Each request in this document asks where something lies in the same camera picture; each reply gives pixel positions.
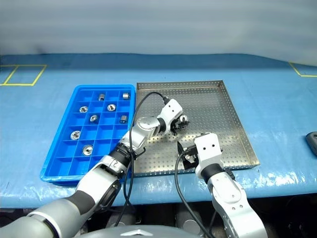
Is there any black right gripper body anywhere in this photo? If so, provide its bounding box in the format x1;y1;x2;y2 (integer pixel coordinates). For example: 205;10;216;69
183;145;199;169

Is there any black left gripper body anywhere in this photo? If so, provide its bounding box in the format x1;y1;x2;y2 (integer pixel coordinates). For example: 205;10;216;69
170;116;186;136

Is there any perforated steel tray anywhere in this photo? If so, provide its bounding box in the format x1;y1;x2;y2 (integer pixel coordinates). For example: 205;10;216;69
128;79;261;177

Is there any blue compartment tray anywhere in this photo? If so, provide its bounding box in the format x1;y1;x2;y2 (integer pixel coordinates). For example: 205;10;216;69
40;84;137;185

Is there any grey rounded housing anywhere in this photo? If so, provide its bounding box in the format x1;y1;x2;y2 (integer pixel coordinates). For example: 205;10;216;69
116;212;142;228
174;209;200;233

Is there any grey robot torso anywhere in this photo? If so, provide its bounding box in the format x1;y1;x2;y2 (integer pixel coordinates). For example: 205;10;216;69
84;225;208;238

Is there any blue plastic table cover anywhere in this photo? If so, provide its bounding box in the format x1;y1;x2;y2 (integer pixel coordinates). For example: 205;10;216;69
0;53;317;209

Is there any black handheld device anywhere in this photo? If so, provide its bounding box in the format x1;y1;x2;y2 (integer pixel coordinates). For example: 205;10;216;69
305;131;317;157

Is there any yellow tape rectangle outline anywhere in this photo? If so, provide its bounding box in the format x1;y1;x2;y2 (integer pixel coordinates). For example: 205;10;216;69
289;61;317;77

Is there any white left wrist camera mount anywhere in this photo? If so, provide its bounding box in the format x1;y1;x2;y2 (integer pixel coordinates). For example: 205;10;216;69
157;98;183;132

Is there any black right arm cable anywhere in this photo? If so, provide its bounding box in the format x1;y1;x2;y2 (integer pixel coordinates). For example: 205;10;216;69
174;146;213;238

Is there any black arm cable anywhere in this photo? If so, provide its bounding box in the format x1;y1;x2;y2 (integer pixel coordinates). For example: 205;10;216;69
174;146;213;238
114;91;170;228

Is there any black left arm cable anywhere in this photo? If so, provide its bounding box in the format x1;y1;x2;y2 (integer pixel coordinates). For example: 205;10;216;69
114;91;170;228

